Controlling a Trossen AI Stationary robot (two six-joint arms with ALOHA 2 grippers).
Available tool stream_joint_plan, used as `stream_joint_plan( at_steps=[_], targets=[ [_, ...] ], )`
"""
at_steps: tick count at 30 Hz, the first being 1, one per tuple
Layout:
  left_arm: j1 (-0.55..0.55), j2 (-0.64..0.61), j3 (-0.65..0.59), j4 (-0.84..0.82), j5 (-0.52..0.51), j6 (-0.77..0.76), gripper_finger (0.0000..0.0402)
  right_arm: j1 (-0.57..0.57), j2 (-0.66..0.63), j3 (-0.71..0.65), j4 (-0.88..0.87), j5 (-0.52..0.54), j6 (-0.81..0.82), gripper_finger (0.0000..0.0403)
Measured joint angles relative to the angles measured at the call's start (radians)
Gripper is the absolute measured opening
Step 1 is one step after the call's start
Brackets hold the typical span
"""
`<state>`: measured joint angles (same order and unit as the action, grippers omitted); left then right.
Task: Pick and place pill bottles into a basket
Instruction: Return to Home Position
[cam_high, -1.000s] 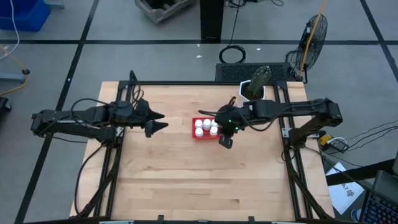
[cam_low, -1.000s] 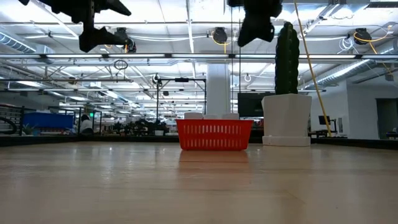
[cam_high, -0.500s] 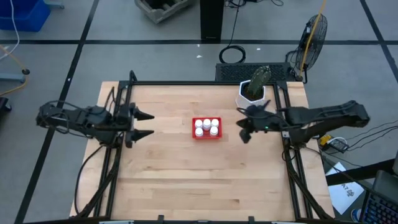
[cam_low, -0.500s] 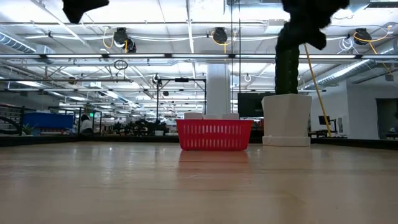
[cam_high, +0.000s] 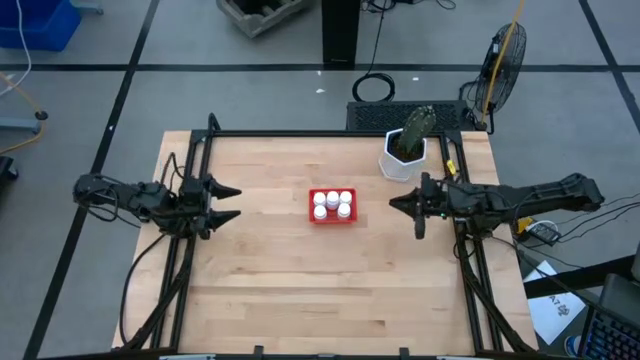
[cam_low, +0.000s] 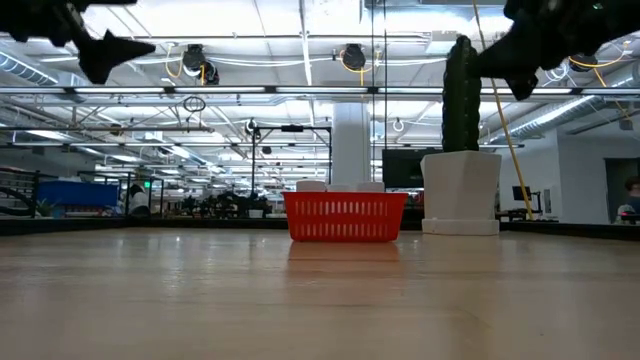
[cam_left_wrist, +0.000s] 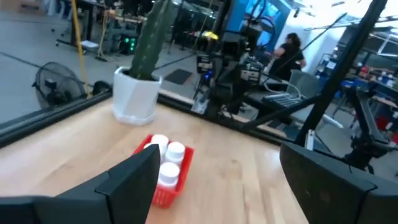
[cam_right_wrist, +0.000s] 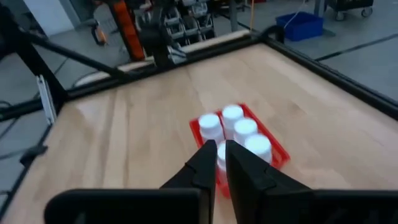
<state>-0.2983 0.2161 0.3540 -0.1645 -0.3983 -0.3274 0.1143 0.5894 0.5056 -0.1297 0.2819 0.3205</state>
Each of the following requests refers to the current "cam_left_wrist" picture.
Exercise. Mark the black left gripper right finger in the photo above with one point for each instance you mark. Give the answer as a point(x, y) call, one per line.
point(335, 199)

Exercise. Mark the white faceted plant pot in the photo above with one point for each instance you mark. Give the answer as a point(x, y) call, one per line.
point(135, 96)

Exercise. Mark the grey office chair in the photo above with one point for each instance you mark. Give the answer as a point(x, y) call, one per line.
point(306, 84)

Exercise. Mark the black tripod stand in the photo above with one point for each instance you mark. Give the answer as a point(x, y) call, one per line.
point(363, 118)

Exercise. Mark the red plastic mesh basket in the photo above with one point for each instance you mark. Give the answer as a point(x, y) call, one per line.
point(168, 197)

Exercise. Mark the black floor fan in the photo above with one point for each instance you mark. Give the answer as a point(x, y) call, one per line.
point(56, 87)

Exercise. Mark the person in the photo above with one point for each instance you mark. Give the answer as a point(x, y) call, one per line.
point(287, 59)

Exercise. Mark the white pill bottle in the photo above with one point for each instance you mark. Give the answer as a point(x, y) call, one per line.
point(160, 140)
point(175, 151)
point(148, 145)
point(168, 174)

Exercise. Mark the black keyboard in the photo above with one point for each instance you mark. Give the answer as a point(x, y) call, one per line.
point(280, 99)

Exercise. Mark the black floor mat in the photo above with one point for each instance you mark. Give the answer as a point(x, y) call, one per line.
point(178, 76)

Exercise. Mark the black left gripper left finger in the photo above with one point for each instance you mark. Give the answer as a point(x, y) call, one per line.
point(93, 205)

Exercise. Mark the green lit device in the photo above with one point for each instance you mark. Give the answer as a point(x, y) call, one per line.
point(129, 46)

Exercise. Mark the black desk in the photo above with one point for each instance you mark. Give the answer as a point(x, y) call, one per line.
point(258, 96)

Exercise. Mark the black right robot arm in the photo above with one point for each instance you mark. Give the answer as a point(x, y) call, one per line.
point(231, 81)

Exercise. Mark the yellow pole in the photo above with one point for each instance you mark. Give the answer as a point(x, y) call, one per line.
point(79, 40)

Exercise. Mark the green cactus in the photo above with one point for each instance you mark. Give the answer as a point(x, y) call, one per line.
point(149, 43)

